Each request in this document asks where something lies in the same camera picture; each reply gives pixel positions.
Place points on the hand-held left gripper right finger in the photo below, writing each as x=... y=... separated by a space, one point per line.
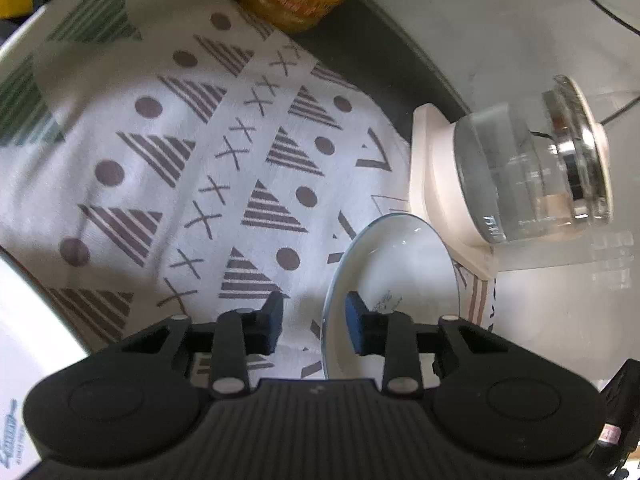
x=355 y=326

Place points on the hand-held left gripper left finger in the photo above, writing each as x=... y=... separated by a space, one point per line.
x=272 y=321

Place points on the white plate with blue print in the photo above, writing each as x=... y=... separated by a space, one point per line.
x=30 y=360
x=400 y=260

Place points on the cream kettle base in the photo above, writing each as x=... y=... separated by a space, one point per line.
x=430 y=170

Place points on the patterned fringed tablecloth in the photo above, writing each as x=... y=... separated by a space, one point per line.
x=150 y=160

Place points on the glass electric kettle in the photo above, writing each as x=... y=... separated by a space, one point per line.
x=500 y=170

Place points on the white plate with line pattern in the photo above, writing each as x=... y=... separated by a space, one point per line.
x=25 y=26

